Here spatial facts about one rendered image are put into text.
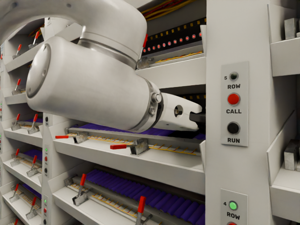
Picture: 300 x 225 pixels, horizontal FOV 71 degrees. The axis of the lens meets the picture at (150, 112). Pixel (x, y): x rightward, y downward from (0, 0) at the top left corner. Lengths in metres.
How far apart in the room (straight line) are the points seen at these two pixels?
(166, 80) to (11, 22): 0.27
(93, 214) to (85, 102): 0.48
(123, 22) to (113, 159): 0.37
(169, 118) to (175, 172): 0.13
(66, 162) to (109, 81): 0.66
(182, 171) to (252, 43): 0.23
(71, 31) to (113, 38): 0.54
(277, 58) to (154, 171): 0.29
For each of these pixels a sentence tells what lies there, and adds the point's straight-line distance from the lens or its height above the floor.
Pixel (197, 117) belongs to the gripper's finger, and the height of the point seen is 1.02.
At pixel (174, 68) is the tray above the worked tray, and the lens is 0.41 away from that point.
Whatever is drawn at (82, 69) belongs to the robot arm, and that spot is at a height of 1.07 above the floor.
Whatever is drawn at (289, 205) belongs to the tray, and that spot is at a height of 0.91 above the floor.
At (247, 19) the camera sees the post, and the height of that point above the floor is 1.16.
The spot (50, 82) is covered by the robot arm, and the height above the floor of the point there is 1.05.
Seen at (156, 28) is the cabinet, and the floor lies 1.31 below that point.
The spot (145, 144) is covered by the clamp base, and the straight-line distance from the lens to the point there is 0.50.
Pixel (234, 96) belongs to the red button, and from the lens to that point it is 0.34.
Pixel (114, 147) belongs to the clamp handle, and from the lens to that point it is 0.44.
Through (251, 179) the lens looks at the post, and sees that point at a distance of 0.34.
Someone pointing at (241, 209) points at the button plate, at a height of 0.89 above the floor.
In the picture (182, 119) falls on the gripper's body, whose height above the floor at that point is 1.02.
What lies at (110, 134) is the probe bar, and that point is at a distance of 0.61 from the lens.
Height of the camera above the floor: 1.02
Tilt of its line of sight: 1 degrees up
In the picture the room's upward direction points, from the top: 1 degrees clockwise
